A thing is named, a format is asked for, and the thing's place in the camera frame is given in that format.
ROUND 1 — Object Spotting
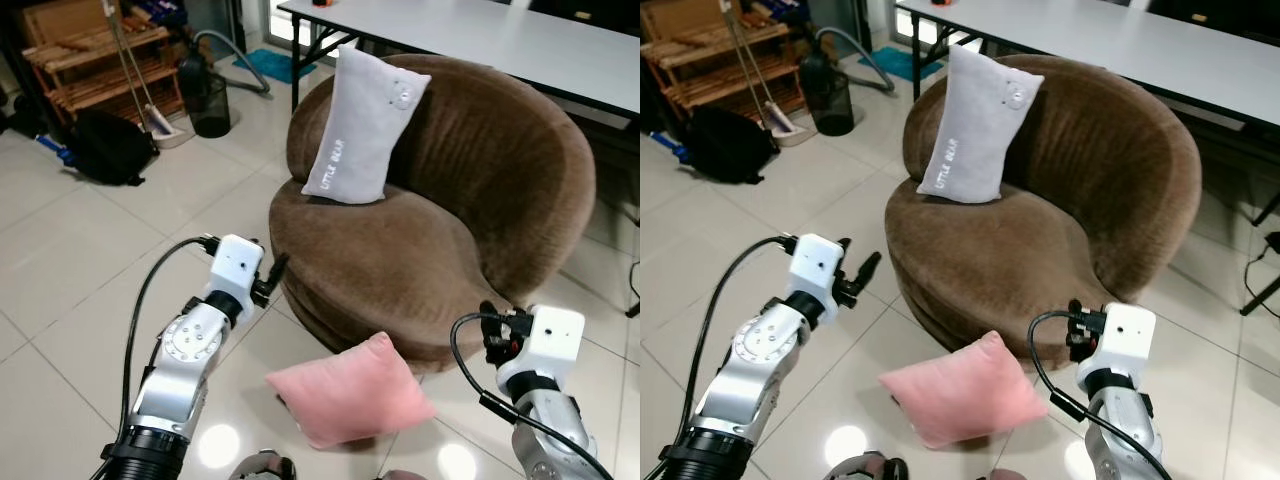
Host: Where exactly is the mop with metal handle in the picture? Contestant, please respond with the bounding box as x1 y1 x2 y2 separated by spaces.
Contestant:
720 0 803 141
100 0 187 142

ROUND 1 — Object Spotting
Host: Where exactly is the wooden slatted rack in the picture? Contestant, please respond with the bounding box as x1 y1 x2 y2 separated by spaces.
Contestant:
20 0 187 127
640 0 807 127

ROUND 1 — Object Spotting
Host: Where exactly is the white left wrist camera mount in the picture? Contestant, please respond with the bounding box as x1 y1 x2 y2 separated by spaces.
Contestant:
207 235 267 307
787 234 847 307

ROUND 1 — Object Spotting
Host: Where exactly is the pink pillow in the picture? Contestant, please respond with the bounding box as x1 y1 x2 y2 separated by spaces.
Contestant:
265 331 439 450
878 329 1050 450

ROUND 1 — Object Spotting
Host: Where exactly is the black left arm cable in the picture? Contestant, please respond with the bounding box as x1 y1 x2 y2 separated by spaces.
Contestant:
118 234 221 441
690 234 799 441

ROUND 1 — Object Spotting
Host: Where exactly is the black backpack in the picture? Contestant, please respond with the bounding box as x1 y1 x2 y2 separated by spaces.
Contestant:
64 107 161 188
684 104 782 187

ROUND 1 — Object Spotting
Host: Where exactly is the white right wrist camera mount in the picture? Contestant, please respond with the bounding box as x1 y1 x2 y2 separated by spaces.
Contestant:
1076 303 1159 393
497 305 587 397

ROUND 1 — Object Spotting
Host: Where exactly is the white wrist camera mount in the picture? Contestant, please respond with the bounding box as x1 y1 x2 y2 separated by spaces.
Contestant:
1076 303 1159 393
497 305 587 397
787 234 847 307
207 235 267 307

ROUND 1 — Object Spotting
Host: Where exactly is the black furniture leg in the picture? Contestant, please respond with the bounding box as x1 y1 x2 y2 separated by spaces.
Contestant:
1239 190 1280 318

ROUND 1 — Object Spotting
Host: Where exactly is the grey vacuum hose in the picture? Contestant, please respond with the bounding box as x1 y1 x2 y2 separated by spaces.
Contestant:
814 26 897 96
190 28 272 97

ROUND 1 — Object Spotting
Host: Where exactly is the black mesh waste bin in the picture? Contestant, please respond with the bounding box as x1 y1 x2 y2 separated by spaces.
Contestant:
797 54 855 139
177 54 234 140

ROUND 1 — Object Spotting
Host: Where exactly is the brown round sofa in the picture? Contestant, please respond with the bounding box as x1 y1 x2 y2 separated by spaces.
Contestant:
268 54 598 374
884 54 1204 367

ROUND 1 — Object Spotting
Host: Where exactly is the grey little bear pillow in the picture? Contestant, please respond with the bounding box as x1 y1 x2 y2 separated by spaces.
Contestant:
300 42 433 207
915 42 1046 207

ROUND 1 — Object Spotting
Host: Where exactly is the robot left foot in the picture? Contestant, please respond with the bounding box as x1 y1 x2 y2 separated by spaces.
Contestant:
229 450 298 480
824 454 909 480

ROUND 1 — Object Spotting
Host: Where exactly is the teal floor mat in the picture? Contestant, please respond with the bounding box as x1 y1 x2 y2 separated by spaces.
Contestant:
233 47 318 87
857 46 943 84

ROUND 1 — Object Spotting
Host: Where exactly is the white folding table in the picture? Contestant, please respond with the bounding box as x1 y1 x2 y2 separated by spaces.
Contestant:
277 0 641 123
894 0 1280 133

